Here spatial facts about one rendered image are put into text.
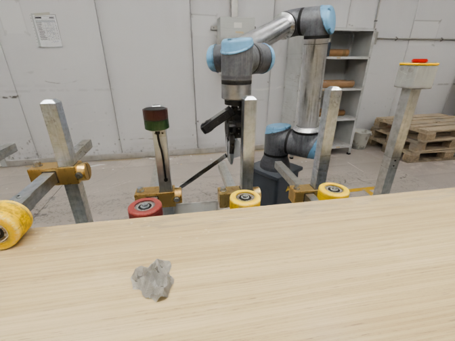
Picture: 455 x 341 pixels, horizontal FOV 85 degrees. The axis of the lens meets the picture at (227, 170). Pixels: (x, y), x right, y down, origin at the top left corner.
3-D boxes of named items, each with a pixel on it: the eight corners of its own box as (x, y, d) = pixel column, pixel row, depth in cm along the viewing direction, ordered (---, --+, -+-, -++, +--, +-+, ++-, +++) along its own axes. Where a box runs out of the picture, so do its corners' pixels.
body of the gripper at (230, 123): (253, 140, 79) (255, 101, 74) (226, 141, 77) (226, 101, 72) (247, 133, 85) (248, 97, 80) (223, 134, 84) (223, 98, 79)
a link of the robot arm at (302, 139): (295, 149, 157) (307, 7, 121) (323, 155, 147) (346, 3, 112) (285, 158, 146) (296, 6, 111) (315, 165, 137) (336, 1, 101)
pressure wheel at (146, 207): (137, 233, 68) (130, 197, 63) (166, 230, 69) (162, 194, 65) (131, 254, 61) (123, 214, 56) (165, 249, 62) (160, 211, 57)
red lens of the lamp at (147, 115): (145, 116, 64) (143, 107, 63) (168, 114, 65) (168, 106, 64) (141, 120, 59) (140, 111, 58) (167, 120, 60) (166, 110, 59)
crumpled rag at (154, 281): (129, 266, 43) (127, 256, 42) (168, 256, 46) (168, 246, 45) (132, 310, 36) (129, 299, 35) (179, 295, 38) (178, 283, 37)
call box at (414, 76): (392, 88, 79) (399, 62, 76) (411, 88, 80) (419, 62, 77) (410, 91, 73) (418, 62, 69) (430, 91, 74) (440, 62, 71)
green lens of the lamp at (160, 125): (146, 125, 65) (145, 116, 64) (169, 124, 66) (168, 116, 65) (143, 131, 60) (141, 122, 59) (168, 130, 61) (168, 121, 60)
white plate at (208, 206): (141, 232, 84) (136, 206, 79) (218, 224, 88) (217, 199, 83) (141, 233, 83) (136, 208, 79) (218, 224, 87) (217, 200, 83)
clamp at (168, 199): (139, 201, 79) (136, 187, 77) (182, 197, 81) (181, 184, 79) (136, 211, 74) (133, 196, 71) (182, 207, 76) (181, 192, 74)
